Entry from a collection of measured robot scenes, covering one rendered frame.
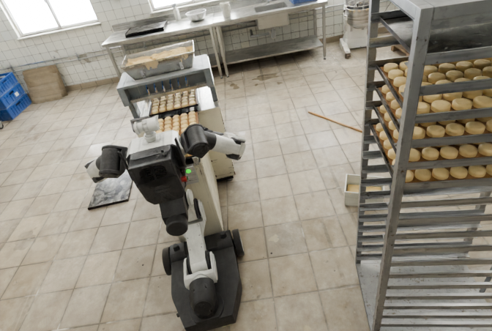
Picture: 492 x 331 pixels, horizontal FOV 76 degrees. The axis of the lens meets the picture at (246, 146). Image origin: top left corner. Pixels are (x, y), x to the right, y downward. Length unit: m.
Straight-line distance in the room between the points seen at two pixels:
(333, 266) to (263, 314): 0.58
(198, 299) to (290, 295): 0.65
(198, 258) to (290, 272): 0.67
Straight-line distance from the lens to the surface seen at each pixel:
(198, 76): 2.62
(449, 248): 1.53
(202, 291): 2.04
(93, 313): 2.74
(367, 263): 2.30
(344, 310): 2.30
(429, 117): 1.06
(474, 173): 1.32
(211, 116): 2.69
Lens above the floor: 2.05
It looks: 35 degrees down
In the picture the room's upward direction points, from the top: 12 degrees counter-clockwise
